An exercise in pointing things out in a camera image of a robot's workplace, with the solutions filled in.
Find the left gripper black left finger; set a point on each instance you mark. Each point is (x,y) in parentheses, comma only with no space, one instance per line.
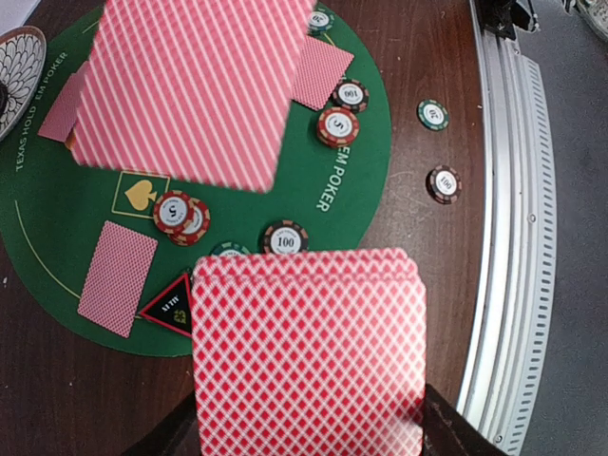
(176,434)

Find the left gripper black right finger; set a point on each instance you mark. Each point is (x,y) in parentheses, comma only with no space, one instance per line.
(448,433)

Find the black triangular all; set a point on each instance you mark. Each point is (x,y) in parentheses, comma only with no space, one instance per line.
(171,308)

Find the red backed card deck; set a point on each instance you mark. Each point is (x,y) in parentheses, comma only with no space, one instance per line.
(320,353)

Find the red card pulled from deck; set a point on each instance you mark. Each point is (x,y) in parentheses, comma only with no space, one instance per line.
(115,278)

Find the red 5 chip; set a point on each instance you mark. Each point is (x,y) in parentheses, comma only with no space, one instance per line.
(184,219)
(337,127)

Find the red card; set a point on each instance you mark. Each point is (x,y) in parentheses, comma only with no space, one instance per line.
(320,69)
(63,113)

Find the green round poker mat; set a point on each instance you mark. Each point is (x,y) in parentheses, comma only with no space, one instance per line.
(53,209)

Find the patterned saucer plate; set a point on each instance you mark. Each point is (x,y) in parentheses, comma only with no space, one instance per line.
(23,55)

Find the aluminium front rail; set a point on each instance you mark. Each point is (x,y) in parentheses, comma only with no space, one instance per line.
(512,317)

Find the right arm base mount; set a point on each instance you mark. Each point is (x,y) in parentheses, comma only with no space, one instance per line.
(501,17)

